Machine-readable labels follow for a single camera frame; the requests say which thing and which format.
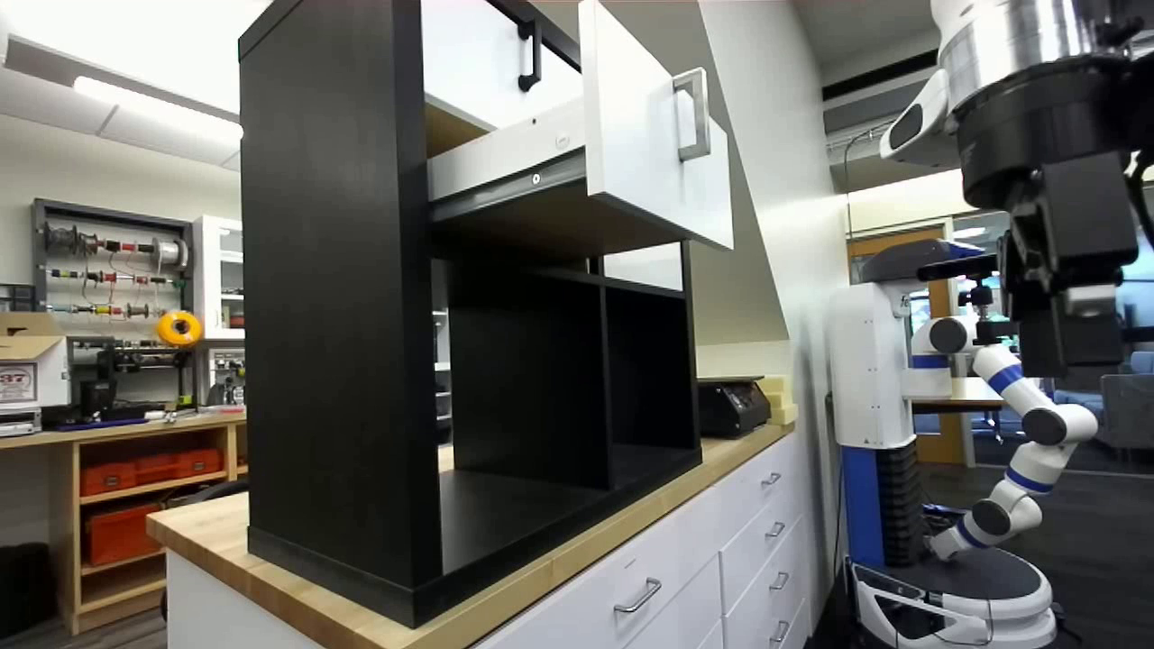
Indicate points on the white counter cabinet with drawers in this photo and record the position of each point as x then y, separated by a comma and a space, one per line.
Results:
658, 576

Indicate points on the black cube shelf unit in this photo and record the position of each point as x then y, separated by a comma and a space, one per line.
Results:
424, 411

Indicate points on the red storage bin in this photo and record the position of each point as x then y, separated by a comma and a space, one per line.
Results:
148, 471
118, 536

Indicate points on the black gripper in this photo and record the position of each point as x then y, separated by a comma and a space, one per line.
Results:
1072, 239

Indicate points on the yellow tape roll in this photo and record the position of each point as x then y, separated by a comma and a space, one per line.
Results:
178, 331

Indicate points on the red storage bin upper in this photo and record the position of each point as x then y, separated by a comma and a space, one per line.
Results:
148, 471

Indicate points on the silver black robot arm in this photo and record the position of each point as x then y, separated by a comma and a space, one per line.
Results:
1046, 110

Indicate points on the wooden workbench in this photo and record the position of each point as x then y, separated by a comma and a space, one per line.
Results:
99, 598

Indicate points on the red storage bin lower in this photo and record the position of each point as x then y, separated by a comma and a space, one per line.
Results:
118, 536

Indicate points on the white upper cabinet door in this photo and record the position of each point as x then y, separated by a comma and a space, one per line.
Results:
471, 62

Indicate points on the white blue mobile robot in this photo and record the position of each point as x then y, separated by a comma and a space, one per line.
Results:
920, 570

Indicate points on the cardboard box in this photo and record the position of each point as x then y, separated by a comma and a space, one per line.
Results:
32, 362

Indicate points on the black upper door handle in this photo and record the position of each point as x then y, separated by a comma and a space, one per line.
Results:
530, 54

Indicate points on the white drawer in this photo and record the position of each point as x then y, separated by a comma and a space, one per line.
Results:
587, 179

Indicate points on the black box on counter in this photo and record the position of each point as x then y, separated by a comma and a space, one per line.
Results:
731, 406

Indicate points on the tool pegboard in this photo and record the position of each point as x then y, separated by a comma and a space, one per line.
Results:
109, 268

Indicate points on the silver drawer handle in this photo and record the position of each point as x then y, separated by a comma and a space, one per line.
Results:
692, 114

